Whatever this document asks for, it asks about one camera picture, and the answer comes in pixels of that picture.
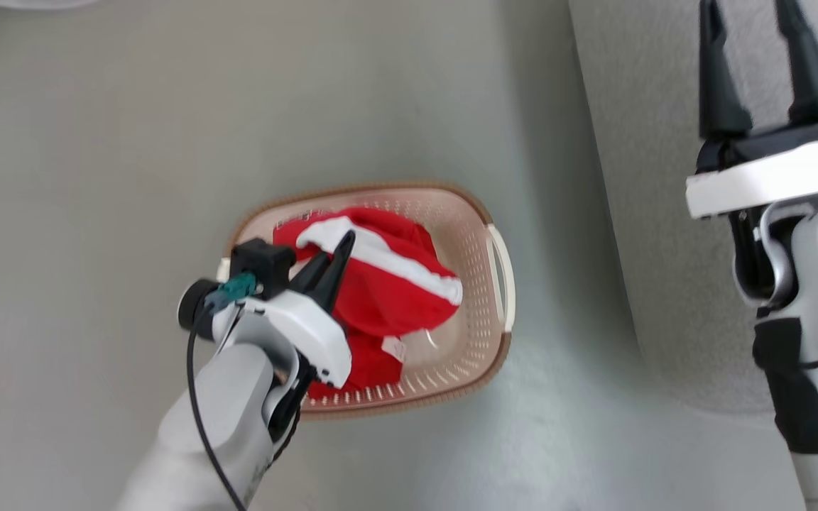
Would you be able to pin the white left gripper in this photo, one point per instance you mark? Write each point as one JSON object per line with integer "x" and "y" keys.
{"x": 309, "y": 326}

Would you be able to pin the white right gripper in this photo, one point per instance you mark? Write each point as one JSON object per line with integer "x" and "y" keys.
{"x": 771, "y": 174}

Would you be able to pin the red shorts with white stripe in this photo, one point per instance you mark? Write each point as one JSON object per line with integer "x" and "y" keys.
{"x": 395, "y": 284}

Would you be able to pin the plain red garment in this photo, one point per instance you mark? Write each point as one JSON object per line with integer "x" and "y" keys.
{"x": 366, "y": 365}

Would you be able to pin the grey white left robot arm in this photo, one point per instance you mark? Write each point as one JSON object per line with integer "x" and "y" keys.
{"x": 224, "y": 411}

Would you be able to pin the beige perforated laundry basket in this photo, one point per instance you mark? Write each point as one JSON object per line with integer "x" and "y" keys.
{"x": 476, "y": 284}

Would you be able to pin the grey fabric sofa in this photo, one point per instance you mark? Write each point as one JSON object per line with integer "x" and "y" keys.
{"x": 636, "y": 142}

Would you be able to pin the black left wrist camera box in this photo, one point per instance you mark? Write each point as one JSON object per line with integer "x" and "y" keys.
{"x": 261, "y": 264}

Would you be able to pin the teal left camera connector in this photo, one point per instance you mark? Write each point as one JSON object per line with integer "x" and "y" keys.
{"x": 235, "y": 289}

